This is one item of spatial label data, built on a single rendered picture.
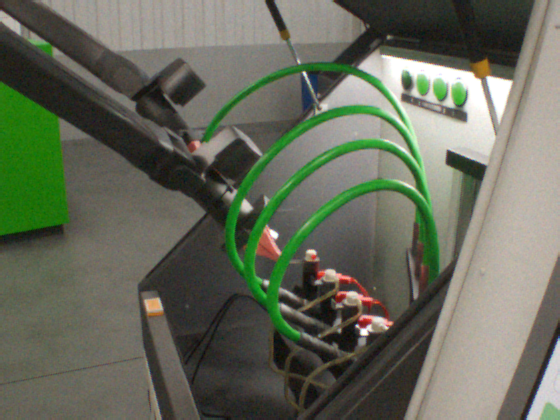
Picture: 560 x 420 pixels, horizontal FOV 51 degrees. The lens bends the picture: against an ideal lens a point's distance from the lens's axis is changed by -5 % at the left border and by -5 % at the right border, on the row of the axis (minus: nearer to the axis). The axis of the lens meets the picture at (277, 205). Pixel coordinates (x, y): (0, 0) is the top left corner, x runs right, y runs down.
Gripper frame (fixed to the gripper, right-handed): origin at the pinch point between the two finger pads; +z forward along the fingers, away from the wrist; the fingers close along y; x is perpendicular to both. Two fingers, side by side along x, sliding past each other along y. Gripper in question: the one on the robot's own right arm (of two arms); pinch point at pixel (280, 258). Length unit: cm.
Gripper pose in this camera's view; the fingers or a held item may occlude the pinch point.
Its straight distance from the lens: 100.4
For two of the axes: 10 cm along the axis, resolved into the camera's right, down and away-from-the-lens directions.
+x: -0.7, -3.0, 9.5
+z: 6.8, 6.8, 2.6
